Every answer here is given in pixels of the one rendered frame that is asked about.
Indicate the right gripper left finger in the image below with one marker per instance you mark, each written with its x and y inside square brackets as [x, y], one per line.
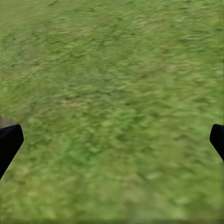
[11, 139]

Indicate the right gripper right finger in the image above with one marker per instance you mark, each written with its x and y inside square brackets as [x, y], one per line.
[217, 139]

